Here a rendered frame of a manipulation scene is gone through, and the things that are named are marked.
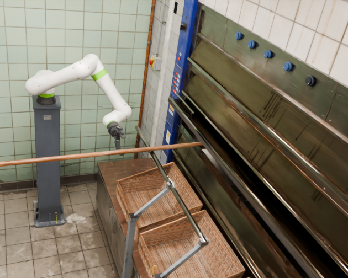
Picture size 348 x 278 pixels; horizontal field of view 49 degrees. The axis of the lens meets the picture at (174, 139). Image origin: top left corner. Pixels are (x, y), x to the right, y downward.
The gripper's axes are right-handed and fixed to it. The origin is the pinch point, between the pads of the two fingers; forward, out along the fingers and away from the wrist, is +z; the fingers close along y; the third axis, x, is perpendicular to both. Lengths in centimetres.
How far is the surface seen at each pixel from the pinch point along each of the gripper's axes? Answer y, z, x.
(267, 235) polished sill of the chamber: 0, 98, -53
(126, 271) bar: 72, 46, 4
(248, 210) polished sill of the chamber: 0, 78, -54
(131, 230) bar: 34, 46, 4
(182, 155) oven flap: 21, -11, -54
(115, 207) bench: 60, -6, -2
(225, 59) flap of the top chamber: -68, 14, -56
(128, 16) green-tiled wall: -57, -116, -34
